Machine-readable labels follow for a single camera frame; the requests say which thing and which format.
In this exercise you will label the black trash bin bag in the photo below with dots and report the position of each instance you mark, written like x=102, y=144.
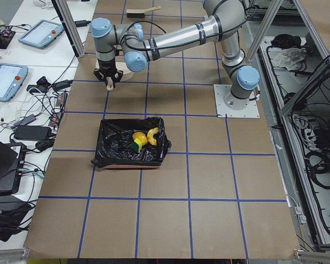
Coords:
x=115, y=137

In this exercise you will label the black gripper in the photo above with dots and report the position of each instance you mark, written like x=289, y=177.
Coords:
x=106, y=69

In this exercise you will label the teach pendant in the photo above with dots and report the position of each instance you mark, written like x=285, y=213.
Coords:
x=42, y=34
x=11, y=79

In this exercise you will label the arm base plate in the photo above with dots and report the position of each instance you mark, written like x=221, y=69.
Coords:
x=227, y=106

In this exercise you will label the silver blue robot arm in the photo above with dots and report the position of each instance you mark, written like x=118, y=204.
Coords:
x=222, y=25

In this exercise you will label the orange bread roll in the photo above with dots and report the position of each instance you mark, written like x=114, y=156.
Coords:
x=141, y=137

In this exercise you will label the black laptop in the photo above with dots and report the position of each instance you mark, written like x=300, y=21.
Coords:
x=12, y=157

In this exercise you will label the left side aluminium frame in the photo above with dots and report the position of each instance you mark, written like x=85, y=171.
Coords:
x=300, y=104

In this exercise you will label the white hand brush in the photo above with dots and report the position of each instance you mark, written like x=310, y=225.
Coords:
x=140, y=13

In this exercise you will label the beige plastic dustpan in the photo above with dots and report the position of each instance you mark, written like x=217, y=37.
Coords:
x=123, y=74

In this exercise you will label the far teach pendant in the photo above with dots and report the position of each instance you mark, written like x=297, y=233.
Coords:
x=42, y=34

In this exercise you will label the large black power adapter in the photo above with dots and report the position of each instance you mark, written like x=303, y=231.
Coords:
x=32, y=133

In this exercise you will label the black webcam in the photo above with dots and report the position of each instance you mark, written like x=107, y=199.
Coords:
x=41, y=86

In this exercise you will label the near teach pendant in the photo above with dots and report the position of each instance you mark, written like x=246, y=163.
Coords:
x=11, y=79

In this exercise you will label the crumpled white cloth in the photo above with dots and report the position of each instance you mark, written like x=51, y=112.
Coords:
x=290, y=59

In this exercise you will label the aluminium frame post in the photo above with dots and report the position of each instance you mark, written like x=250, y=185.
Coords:
x=65, y=16

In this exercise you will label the yellow green sponge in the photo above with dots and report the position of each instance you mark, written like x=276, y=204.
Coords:
x=136, y=145

